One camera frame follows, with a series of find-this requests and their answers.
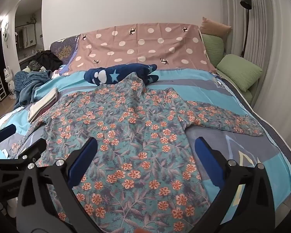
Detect white pleated curtain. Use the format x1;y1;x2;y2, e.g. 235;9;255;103
221;0;291;151

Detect dark blue patterned mattress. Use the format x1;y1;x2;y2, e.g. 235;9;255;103
50;34;81;65

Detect white wall clock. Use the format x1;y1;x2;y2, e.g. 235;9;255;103
1;23;10;48

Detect large green pillow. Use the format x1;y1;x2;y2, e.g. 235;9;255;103
216;54;263;92

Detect pink polka dot sheet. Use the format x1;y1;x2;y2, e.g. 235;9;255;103
67;23;217;74

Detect folded cream cloth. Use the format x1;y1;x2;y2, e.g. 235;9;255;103
28;102;55;123

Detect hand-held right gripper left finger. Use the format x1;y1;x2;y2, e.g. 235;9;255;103
17;136;98;233

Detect teal floral shirt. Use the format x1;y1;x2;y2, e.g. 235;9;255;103
11;72;265;233

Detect blue grey patchwork bed cover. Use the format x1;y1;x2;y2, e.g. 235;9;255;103
0;68;291;226

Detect white cat figurine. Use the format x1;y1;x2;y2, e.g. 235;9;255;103
3;67;15;96

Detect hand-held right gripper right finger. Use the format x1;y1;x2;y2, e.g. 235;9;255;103
195;136;275;233

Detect mirrored wall cabinet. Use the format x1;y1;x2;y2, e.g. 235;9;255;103
16;23;37;50

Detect grey green crumpled cloth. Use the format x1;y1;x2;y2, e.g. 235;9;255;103
28;61;42;72

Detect black floor lamp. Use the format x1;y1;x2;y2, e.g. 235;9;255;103
240;0;252;59

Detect small green pillow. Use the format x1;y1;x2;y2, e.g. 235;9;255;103
202;34;225;66

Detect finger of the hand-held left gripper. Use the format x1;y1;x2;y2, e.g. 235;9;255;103
0;124;17;152
0;138;47;166

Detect teal blue blanket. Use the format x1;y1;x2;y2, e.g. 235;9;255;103
13;69;52;110

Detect tan pillow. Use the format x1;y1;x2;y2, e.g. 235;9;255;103
199;17;232;38

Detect black clothes pile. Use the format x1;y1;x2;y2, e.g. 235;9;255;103
34;50;63;71

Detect folded white cloth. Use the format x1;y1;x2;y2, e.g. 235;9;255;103
36;87;59;107

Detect navy star print cloth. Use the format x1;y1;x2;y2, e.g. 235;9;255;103
84;63;159;86

